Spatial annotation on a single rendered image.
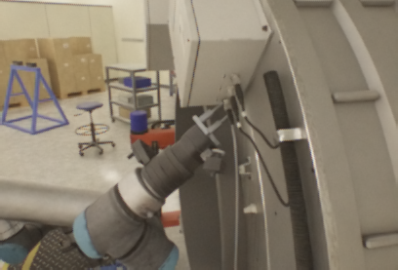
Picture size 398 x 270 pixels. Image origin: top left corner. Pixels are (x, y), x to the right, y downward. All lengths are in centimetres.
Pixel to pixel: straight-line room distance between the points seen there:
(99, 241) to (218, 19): 43
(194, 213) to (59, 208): 80
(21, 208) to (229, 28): 54
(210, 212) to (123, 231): 87
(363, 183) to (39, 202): 60
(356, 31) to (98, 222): 52
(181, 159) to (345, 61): 30
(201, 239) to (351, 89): 104
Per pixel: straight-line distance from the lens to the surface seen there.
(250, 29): 49
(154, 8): 109
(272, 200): 52
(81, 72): 805
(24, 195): 73
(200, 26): 47
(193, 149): 53
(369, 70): 49
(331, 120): 41
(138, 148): 59
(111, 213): 58
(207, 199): 144
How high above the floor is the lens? 167
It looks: 18 degrees down
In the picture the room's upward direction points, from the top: straight up
